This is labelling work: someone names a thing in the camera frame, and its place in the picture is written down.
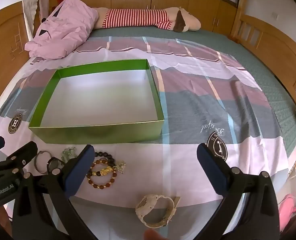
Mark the black wrist watch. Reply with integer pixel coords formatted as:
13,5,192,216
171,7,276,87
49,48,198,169
46,156,66,174

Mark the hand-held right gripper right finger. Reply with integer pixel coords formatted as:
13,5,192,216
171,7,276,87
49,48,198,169
197,143,280,240

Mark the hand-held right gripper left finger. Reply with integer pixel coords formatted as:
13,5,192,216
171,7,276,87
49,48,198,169
12,144,98,240

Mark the printed pink grey bed sheet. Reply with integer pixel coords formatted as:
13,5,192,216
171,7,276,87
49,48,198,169
0,36,296,240

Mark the silver bangle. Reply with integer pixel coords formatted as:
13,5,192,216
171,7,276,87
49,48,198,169
34,150,51,173

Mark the hanging white towel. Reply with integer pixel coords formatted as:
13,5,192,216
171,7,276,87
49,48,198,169
21,0,49,38

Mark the striped long plush toy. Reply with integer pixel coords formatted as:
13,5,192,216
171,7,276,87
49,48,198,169
95,6,202,33

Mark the wooden bed end board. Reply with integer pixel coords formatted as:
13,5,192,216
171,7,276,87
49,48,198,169
0,0,38,110

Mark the white wrist watch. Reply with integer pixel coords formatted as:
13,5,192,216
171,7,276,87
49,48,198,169
135,194,180,228

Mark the pink plastic object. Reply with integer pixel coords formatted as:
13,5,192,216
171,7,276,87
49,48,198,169
279,195,296,233

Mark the person's right hand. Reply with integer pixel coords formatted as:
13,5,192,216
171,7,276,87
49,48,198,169
143,229,165,240

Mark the pale gold beaded ring bracelet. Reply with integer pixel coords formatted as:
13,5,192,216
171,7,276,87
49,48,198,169
113,161,127,174

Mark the amber and gold bead bracelet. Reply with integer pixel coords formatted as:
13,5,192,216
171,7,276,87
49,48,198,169
86,160,118,190

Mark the pink quilt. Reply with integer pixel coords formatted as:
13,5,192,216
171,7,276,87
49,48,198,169
25,0,99,59

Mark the wooden bed side rail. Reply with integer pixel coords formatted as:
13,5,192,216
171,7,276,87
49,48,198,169
229,0,296,110

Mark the green cardboard box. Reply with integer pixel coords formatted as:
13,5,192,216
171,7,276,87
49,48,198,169
28,59,165,145

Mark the green crystal bracelet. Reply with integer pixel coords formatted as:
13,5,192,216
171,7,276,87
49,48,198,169
61,148,78,162

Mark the dark bead bracelet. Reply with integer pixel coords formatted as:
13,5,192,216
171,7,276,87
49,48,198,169
94,151,116,163

